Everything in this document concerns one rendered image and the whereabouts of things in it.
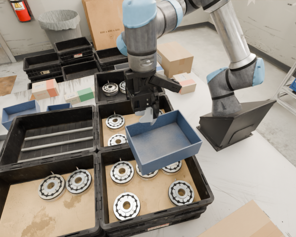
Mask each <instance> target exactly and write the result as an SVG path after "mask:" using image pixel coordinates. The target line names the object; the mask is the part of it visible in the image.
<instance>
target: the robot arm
mask: <svg viewBox="0 0 296 237"><path fill-rule="evenodd" d="M200 7H202V8H203V10H204V11H205V12H208V13H209V14H210V16H211V18H212V20H213V23H214V25H215V27H216V30H217V32H218V35H219V37H220V39H221V41H222V44H223V46H224V48H225V51H226V53H227V56H228V58H229V60H230V64H229V67H228V66H225V67H222V68H220V69H217V70H215V71H213V72H211V73H209V74H208V75H207V77H206V79H207V85H208V87H209V91H210V95H211V99H212V109H211V113H212V115H213V116H224V115H228V114H232V113H236V112H238V111H240V110H242V106H241V104H240V102H239V101H238V99H237V98H236V96H235V94H234V91H235V90H239V89H243V88H248V87H254V86H256V85H260V84H262V83H263V81H264V79H265V66H264V61H263V59H262V58H258V59H257V57H256V55H255V54H253V53H250V51H249V48H248V45H247V42H246V40H245V37H244V35H243V32H242V29H241V26H240V24H239V21H238V18H237V16H236V13H235V10H234V8H233V5H232V3H231V0H162V1H160V2H158V3H156V0H124V1H123V3H122V10H123V25H124V31H123V32H121V34H120V35H119V36H118V38H117V48H118V49H119V51H120V52H121V53H122V54H123V55H125V56H128V63H129V67H130V68H128V69H124V76H125V93H126V99H127V100H130V101H131V108H132V109H133V112H135V115H136V116H142V117H141V118H140V119H139V122H140V123H146V122H150V125H153V124H154V123H155V122H156V120H157V118H158V115H159V94H158V90H157V86H159V87H162V88H165V89H168V90H170V91H172V92H176V93H179V91H180V90H181V88H182V85H181V84H180V83H179V82H178V81H177V80H175V79H170V78H168V77H166V76H163V75H161V74H158V73H156V66H157V39H159V38H160V37H162V36H163V35H165V34H167V33H168V32H170V31H173V30H175V29H176V28H177V27H178V26H179V25H180V23H181V21H182V18H183V17H184V16H186V15H188V14H190V13H192V12H194V11H196V10H197V9H199V8H200ZM127 92H128V93H129V95H130V96H127Z"/></svg>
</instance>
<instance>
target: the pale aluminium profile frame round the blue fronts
mask: <svg viewBox="0 0 296 237"><path fill-rule="evenodd" d="M295 71H296V62H295V63H294V65H293V66H292V67H291V69H290V70H289V72H288V73H287V75H286V76H285V78H284V80H283V81H282V82H281V84H280V85H279V87H278V88H277V90H276V91H275V93H274V94H273V96H272V97H271V99H270V100H277V102H278V103H279V104H280V105H282V106H283V107H284V108H286V109H287V110H289V111H290V112H291V113H293V114H294V115H296V109H295V108H293V107H292V106H290V105H289V104H288V103H286V102H285V101H283V100H282V99H281V98H280V97H282V96H285V95H288V94H289V95H291V96H292V97H294V98H295V99H296V91H294V90H293V89H290V88H288V87H289V86H290V85H291V84H292V82H293V81H294V80H295V77H293V76H292V75H293V74H294V73H295ZM290 79H292V81H289V80H290ZM288 81H289V82H288ZM281 91H283V92H281Z"/></svg>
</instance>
